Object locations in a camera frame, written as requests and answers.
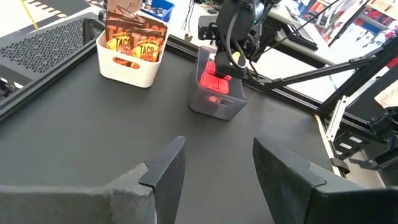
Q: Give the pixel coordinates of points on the black frame strut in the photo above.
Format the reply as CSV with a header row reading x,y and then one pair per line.
x,y
385,130

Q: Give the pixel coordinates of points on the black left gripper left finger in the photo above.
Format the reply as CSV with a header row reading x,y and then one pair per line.
x,y
140,199

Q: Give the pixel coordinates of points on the black keyboard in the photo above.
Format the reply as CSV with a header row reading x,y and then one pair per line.
x,y
303,31

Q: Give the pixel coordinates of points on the grey desk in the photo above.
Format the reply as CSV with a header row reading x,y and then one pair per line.
x,y
280,18

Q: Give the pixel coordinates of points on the dark grey translucent bin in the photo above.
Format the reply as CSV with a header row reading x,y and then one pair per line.
x,y
214,107

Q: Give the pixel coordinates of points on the thin black frame bar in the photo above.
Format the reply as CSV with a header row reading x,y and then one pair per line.
x,y
311,73

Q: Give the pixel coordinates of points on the red-lidded smoked paprika tin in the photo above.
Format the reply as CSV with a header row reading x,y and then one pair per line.
x,y
214,84

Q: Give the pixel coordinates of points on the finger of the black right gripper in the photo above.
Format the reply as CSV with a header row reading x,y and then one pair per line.
x,y
228,67

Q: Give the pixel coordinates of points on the brown taco seasoning packet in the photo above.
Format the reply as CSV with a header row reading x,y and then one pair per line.
x,y
122,7
155,26
118,39
146,46

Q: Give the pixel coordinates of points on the blue plastic bin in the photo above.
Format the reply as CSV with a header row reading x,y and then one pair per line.
x,y
160,7

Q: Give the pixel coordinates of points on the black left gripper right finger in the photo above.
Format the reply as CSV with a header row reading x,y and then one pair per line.
x,y
304,196

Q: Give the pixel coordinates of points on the white metal bracket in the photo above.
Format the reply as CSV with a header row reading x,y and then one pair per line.
x,y
337,118

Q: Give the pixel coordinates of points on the black perforated computer case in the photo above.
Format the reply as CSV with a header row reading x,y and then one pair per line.
x,y
46,46

